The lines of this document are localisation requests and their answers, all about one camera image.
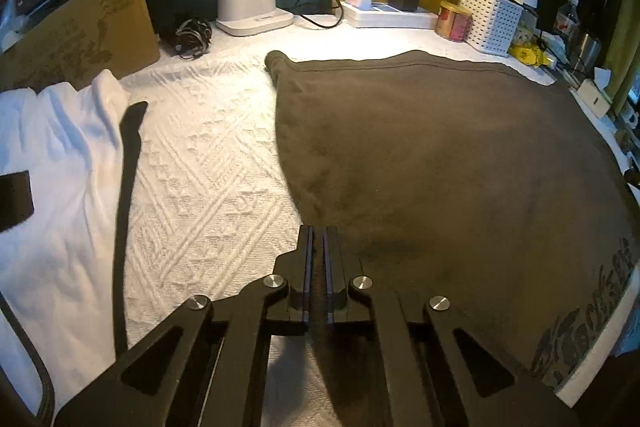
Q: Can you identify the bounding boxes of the plastic water bottle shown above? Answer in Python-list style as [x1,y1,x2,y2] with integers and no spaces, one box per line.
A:
[552,0,581,40]

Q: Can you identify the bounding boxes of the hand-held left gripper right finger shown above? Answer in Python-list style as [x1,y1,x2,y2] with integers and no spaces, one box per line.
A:
[322,226,581,427]

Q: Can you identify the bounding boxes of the black cable bundle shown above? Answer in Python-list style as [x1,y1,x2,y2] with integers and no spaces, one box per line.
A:
[172,18,213,60]

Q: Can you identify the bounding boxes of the cardboard box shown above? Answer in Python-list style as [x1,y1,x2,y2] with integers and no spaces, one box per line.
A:
[0,0,162,92]

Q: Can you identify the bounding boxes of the white power strip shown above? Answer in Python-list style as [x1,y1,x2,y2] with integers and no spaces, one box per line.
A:
[341,2,438,29]

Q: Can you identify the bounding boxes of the small white box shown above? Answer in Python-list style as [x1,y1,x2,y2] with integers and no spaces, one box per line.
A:
[575,79,613,118]

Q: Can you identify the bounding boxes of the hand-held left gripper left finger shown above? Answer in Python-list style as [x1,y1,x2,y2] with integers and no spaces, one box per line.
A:
[52,224,317,427]

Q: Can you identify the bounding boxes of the red candle jar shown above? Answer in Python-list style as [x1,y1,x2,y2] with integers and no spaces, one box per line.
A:
[435,1,473,42]

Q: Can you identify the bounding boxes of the yellow packets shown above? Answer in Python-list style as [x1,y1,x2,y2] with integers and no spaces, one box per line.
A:
[509,42,551,68]

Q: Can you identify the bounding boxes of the narrow yellow curtain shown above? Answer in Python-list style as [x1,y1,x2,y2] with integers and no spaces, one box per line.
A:
[607,0,640,108]

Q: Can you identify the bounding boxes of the brown t-shirt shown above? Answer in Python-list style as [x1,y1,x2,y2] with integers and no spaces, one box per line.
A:
[264,49,638,395]

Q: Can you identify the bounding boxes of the steel thermos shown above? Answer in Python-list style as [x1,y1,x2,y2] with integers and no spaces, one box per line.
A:
[570,32,601,75]

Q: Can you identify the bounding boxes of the white perforated basket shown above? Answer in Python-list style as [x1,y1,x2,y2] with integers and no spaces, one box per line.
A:
[460,0,523,55]

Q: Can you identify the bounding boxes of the white t-shirt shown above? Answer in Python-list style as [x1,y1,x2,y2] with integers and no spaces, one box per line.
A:
[0,69,133,418]

